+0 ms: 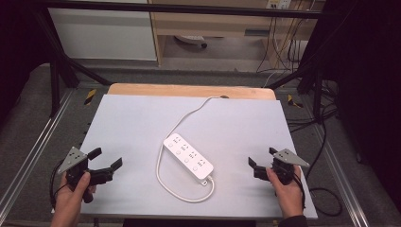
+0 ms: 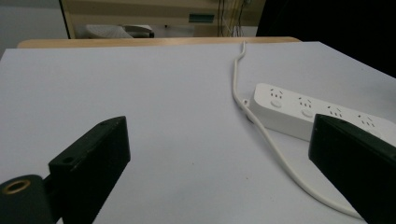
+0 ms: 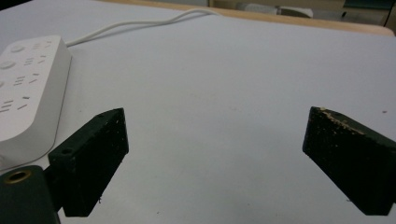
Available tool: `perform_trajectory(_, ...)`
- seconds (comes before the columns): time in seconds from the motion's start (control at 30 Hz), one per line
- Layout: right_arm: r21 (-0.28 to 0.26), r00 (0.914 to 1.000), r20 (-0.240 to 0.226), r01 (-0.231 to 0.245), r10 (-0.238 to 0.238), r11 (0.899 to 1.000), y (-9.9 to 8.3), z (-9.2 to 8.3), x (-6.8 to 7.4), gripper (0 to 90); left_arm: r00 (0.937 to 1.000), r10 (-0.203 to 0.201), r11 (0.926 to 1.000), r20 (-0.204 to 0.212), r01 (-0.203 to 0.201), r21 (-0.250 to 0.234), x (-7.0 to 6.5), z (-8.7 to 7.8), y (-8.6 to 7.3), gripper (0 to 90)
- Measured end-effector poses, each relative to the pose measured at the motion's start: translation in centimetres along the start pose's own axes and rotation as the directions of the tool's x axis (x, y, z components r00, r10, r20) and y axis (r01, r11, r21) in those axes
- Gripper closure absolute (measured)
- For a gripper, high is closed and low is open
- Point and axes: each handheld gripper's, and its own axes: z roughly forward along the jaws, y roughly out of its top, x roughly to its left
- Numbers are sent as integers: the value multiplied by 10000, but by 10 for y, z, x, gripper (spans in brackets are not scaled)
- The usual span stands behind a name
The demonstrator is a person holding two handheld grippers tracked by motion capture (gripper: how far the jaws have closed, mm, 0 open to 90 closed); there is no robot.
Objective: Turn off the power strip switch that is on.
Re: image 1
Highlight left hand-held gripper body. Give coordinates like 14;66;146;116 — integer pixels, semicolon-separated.
57;146;114;204

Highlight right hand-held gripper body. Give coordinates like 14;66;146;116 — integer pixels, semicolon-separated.
253;148;311;186

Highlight person's right hand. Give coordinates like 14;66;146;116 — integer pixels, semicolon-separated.
265;165;305;219

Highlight person's left hand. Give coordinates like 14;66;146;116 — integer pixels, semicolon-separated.
50;171;97;225

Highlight yellow black tape marker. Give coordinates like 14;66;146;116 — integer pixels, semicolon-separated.
83;88;97;106
287;94;305;109

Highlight white power strip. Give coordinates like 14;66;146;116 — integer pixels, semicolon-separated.
163;132;215;182

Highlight wooden table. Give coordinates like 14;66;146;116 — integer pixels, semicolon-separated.
107;82;277;101

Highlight dark curtain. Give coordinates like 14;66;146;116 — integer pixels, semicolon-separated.
0;0;53;122
324;0;401;221

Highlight white cabinet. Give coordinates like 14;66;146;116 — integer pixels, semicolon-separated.
47;7;158;61

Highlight wooden desk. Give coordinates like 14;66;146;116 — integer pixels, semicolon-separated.
148;0;326;68

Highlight black floor cable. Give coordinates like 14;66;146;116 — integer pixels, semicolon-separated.
288;79;343;218

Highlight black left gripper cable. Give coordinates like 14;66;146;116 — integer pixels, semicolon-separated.
48;159;70;210

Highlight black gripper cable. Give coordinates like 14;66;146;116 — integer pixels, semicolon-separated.
48;159;70;210
291;171;307;212

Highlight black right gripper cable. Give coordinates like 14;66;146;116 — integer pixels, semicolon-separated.
291;171;307;212

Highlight aluminium rail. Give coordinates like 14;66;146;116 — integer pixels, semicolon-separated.
313;124;372;227
0;89;76;218

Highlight white power strip cable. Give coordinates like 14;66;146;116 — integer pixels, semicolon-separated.
155;96;225;203

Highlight hanging black cables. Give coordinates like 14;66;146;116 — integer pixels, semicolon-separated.
255;0;318;75

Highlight white wall outlet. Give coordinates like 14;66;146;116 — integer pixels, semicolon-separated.
266;0;292;10

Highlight black metal frame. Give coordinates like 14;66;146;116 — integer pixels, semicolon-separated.
31;0;336;125

